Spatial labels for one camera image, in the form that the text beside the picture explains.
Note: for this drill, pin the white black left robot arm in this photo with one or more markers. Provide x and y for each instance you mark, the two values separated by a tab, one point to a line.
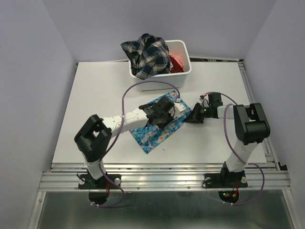
94	136

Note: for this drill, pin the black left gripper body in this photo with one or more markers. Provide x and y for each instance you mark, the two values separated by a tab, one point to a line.
165	119

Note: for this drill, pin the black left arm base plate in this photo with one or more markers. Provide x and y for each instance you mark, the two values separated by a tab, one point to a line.
86	182

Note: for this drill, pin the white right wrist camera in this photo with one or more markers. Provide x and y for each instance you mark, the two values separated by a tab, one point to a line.
204	101

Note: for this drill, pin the red polka dot skirt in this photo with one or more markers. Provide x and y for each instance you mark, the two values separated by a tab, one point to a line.
176	70

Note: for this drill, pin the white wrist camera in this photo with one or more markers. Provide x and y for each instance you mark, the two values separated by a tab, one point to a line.
178	110
204	101

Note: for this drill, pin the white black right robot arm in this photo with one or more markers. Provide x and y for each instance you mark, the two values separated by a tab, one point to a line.
251	128

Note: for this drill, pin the pink orange skirt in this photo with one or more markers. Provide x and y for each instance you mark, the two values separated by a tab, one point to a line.
176	62

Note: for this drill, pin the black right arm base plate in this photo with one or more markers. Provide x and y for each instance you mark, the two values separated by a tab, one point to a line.
217	180

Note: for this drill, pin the navy plaid skirt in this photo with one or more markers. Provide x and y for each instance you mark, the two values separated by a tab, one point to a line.
149	56

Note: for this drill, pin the blue floral skirt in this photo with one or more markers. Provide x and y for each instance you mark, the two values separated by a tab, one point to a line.
148	138

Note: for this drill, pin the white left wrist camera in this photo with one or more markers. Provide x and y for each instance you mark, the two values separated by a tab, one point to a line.
178	110

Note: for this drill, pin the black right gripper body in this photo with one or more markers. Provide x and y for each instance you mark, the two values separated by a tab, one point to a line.
199	113

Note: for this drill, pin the aluminium table frame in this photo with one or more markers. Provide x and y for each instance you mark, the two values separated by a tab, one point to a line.
164	188

